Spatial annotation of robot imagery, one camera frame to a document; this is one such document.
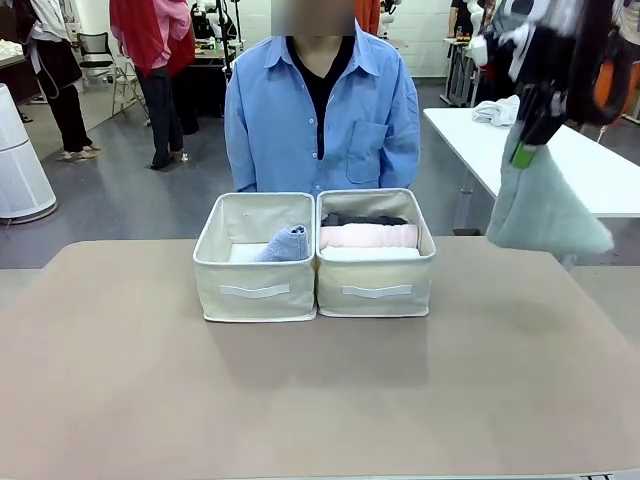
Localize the pink towel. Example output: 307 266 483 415
319 223 419 250

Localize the dark grey rolled towel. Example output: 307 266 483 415
320 212 411 228

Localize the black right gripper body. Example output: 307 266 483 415
514 84 569 149

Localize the white cylindrical air purifier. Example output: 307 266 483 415
0 83 58 221

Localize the background robot on desk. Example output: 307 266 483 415
191 0 242 54

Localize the blue towel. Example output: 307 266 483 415
249 224 310 264

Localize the grey metal background table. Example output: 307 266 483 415
439 36 484 109

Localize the person in blue shirt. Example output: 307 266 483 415
223 19 421 194

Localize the metal folding chair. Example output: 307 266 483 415
110 63 147 117

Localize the white side table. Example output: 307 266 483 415
422 106 640 236

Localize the black mesh office chair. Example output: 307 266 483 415
76 31 115 84

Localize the white towel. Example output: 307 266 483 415
319 244 421 262

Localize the beige fabric storage bin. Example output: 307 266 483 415
314 187 437 319
192 192 319 322

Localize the pale grey-green triangle towel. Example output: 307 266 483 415
485 124 616 251

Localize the mannequin with orange trousers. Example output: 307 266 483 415
594 57 640 117

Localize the crumpled white cloth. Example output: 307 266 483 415
470 95 521 127

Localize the bystander in red pink clothes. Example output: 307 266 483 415
109 0 199 171

